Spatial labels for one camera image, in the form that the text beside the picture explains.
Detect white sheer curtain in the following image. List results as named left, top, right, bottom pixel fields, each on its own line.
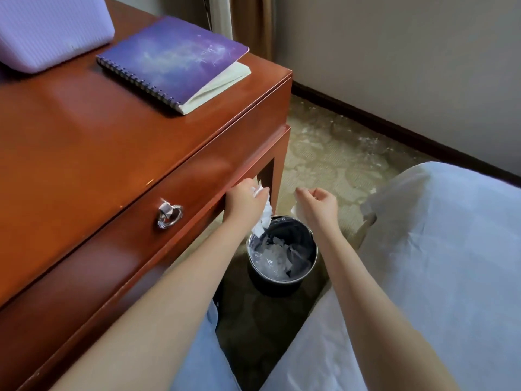
left=205, top=0, right=235, bottom=41

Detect person's left hand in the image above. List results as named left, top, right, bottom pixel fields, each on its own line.
left=224, top=178, right=271, bottom=237

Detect person's blue jeans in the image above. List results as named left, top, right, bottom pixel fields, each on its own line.
left=169, top=301, right=241, bottom=391

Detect brown wooden desk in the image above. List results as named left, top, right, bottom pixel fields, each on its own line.
left=0, top=0, right=294, bottom=391

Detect white paper scraps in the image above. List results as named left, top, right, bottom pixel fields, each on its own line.
left=250, top=179, right=304, bottom=281

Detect small round trash bin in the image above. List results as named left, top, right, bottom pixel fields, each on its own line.
left=246, top=215, right=319, bottom=299

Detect brown curtain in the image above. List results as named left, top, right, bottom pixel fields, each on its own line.
left=230, top=0, right=277, bottom=61

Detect white bed sheet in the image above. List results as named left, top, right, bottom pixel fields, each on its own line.
left=260, top=160, right=521, bottom=391

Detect clear plastic bin liner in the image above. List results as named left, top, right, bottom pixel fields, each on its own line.
left=248, top=217, right=317, bottom=283

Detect person's right forearm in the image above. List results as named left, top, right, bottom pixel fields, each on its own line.
left=317, top=228, right=461, bottom=391

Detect person's left forearm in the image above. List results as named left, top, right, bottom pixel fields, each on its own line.
left=50, top=223, right=253, bottom=391

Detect metal drawer handle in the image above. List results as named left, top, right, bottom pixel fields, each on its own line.
left=156, top=200, right=185, bottom=231

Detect person's right hand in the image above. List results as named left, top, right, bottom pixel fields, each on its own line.
left=294, top=187, right=341, bottom=239

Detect purple plastic basket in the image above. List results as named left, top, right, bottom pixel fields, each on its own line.
left=0, top=0, right=116, bottom=74

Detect purple spiral notebook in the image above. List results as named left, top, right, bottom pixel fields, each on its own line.
left=96, top=16, right=252, bottom=116

